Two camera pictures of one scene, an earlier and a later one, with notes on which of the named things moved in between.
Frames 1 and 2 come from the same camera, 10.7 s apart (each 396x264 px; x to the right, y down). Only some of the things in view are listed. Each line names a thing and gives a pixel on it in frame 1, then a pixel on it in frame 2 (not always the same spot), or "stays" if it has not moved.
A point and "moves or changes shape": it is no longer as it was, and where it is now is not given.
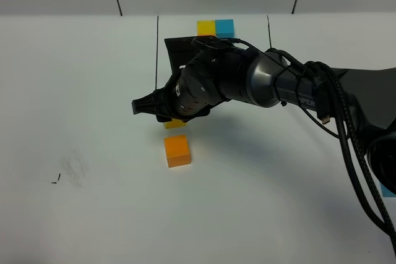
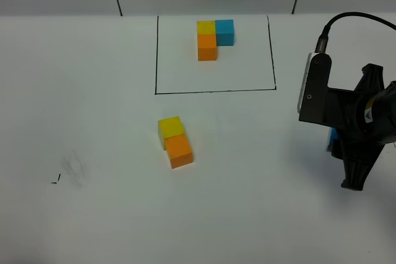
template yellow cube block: x=206 y=28 stays
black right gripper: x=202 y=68 -> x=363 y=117
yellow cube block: x=175 y=123 moves or changes shape
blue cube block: x=386 y=193 -> x=332 y=134
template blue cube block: x=224 y=28 stays
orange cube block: x=177 y=151 stays
